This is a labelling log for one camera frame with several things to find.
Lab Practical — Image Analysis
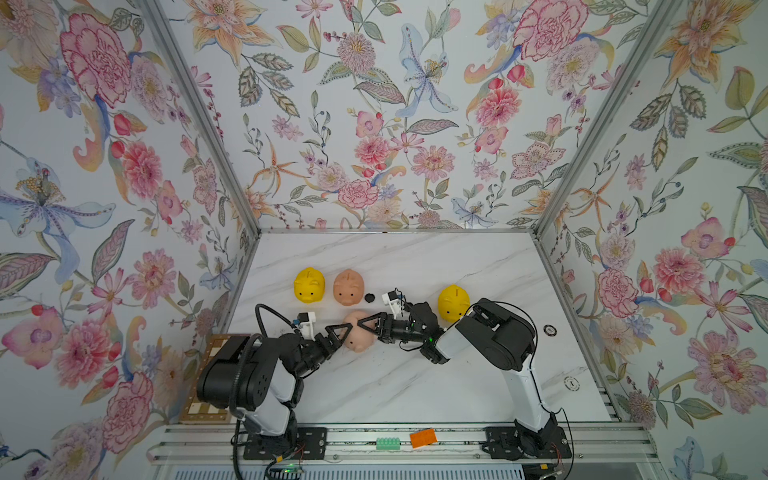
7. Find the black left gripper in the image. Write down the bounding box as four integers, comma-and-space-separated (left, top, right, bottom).
292, 327, 352, 380

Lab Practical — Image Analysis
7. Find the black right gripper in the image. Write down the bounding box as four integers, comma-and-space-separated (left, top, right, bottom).
361, 315, 430, 346

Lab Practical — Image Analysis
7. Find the pink piggy bank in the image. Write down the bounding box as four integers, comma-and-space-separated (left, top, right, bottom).
343, 311, 374, 353
333, 269, 365, 306

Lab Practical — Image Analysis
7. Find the yellow piggy bank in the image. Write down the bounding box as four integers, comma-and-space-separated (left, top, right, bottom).
293, 267, 325, 304
437, 284, 472, 324

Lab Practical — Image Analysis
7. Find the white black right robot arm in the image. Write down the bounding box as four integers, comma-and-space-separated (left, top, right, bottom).
356, 298, 558, 445

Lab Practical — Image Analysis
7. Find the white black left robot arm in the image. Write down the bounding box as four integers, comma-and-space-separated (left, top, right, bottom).
196, 323, 352, 438

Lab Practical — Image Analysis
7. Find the green terminal block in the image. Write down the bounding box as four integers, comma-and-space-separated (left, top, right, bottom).
375, 437, 401, 451

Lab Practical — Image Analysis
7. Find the orange tag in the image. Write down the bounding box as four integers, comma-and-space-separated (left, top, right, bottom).
410, 428, 438, 449

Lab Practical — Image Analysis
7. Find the wooden checker board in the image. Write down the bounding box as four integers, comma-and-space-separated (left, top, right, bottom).
179, 334, 250, 424

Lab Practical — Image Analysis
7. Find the white round table sticker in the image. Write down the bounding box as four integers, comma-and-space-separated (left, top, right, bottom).
563, 376, 580, 391

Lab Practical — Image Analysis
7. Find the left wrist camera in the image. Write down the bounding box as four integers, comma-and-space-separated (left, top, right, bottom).
295, 312, 316, 340

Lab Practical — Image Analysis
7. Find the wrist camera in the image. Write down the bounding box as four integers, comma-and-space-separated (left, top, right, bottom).
382, 288, 405, 318
295, 312, 316, 340

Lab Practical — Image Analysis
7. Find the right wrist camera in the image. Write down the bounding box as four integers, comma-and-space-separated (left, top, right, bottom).
382, 288, 405, 318

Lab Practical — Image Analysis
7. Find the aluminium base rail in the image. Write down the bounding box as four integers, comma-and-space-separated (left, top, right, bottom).
147, 422, 659, 466

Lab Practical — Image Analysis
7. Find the aluminium frame corner post left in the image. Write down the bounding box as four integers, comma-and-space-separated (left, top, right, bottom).
137, 0, 261, 240

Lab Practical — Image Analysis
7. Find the aluminium frame corner post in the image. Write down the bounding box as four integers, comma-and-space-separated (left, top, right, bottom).
137, 0, 261, 240
531, 1, 679, 241

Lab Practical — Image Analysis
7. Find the aluminium frame corner post right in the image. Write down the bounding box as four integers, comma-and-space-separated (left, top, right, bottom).
531, 1, 679, 241

